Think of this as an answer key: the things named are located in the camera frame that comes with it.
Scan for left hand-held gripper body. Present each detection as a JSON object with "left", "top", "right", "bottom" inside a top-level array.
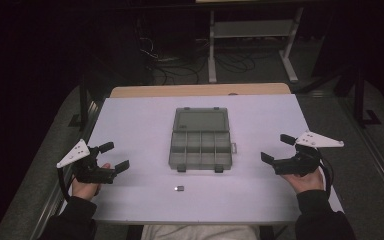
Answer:
[{"left": 56, "top": 139, "right": 117, "bottom": 185}]

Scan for person's left hand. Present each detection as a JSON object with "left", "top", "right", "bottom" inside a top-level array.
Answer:
[{"left": 71, "top": 162, "right": 112, "bottom": 202}]

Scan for white metal stand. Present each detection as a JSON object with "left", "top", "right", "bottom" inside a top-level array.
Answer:
[{"left": 207, "top": 6, "right": 305, "bottom": 84}]

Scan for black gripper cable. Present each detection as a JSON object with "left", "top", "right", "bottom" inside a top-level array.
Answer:
[
  {"left": 317, "top": 153, "right": 335, "bottom": 198},
  {"left": 56, "top": 165, "right": 73, "bottom": 203}
]

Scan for person's lap light trousers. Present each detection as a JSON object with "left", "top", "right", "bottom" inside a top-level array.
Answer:
[{"left": 141, "top": 224, "right": 262, "bottom": 240}]

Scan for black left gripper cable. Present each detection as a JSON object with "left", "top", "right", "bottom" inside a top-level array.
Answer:
[{"left": 56, "top": 165, "right": 73, "bottom": 203}]

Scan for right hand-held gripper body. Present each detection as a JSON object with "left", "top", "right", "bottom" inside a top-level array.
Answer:
[{"left": 273, "top": 130, "right": 345, "bottom": 177}]

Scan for black metal stand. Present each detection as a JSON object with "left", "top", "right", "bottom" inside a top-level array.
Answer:
[
  {"left": 67, "top": 78, "right": 96, "bottom": 132},
  {"left": 352, "top": 64, "right": 382, "bottom": 127}
]

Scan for person's right hand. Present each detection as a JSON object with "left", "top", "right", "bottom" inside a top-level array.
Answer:
[{"left": 281, "top": 167, "right": 325, "bottom": 195}]

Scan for grey transparent compartment box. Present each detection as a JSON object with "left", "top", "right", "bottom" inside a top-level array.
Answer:
[{"left": 168, "top": 106, "right": 238, "bottom": 174}]

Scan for tangle of floor cables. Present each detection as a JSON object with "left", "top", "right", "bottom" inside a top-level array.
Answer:
[{"left": 136, "top": 33, "right": 268, "bottom": 86}]

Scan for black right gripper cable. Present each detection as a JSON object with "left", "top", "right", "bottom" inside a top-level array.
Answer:
[{"left": 317, "top": 153, "right": 335, "bottom": 198}]

